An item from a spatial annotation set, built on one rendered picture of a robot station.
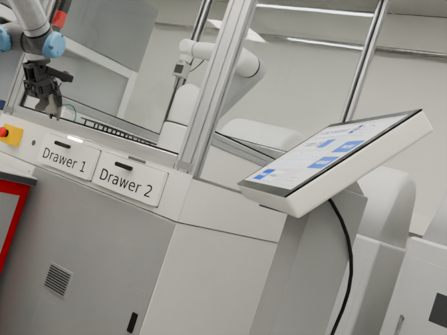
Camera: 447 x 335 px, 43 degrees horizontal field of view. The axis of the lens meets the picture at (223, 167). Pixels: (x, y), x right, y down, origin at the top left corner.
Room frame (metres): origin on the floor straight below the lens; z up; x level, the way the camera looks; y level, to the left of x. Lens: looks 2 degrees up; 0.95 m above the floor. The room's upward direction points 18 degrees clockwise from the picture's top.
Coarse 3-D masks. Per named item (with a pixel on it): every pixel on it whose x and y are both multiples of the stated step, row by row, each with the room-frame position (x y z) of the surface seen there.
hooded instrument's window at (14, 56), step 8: (0, 24) 2.56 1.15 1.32; (0, 56) 2.61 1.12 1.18; (8, 56) 2.64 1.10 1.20; (16, 56) 2.67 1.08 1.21; (0, 64) 2.62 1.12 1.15; (8, 64) 2.65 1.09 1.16; (16, 64) 2.68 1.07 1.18; (0, 72) 2.63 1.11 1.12; (8, 72) 2.66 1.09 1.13; (0, 80) 2.64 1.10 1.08; (8, 80) 2.67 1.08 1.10; (0, 88) 2.65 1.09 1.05; (8, 88) 2.68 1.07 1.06; (0, 96) 2.66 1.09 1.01; (0, 104) 2.67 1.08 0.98
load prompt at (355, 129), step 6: (348, 126) 1.36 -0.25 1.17; (354, 126) 1.31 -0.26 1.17; (360, 126) 1.26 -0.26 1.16; (366, 126) 1.22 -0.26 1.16; (324, 132) 1.49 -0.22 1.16; (330, 132) 1.43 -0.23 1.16; (336, 132) 1.38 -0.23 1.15; (342, 132) 1.33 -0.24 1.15; (348, 132) 1.28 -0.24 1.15; (354, 132) 1.23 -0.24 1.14
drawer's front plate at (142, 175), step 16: (112, 160) 1.88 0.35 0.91; (128, 160) 1.84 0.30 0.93; (96, 176) 1.91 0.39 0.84; (112, 176) 1.87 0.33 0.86; (128, 176) 1.83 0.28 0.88; (144, 176) 1.79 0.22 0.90; (160, 176) 1.75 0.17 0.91; (128, 192) 1.81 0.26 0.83; (144, 192) 1.78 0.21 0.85; (160, 192) 1.75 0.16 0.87
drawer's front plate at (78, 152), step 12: (48, 144) 2.07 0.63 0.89; (72, 144) 2.00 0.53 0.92; (48, 156) 2.06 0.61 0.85; (60, 156) 2.03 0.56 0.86; (72, 156) 1.99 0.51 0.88; (84, 156) 1.96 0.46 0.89; (96, 156) 1.93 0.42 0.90; (60, 168) 2.01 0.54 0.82; (72, 168) 1.98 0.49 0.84; (84, 168) 1.94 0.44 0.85
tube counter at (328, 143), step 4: (324, 140) 1.37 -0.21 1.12; (328, 140) 1.33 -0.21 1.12; (332, 140) 1.30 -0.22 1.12; (336, 140) 1.27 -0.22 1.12; (340, 140) 1.24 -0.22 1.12; (344, 140) 1.21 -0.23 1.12; (316, 144) 1.38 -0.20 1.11; (320, 144) 1.35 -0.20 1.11; (324, 144) 1.31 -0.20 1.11; (328, 144) 1.28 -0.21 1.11; (332, 144) 1.25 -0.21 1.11; (336, 144) 1.22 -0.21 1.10; (312, 148) 1.36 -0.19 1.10; (316, 148) 1.33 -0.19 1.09
